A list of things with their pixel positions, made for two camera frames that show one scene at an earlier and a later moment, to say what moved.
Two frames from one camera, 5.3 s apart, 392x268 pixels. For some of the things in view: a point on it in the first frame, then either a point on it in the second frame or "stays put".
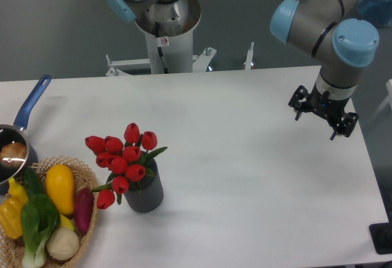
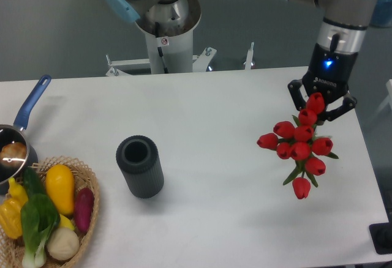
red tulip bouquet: (127, 162) → (296, 142)
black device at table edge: (381, 234) stays put
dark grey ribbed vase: (149, 198) → (137, 156)
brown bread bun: (13, 154) stays put
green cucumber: (32, 182) stays put
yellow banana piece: (65, 223) stays put
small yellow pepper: (16, 190) stays put
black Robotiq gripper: (320, 103) → (329, 73)
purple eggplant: (84, 208) stays put
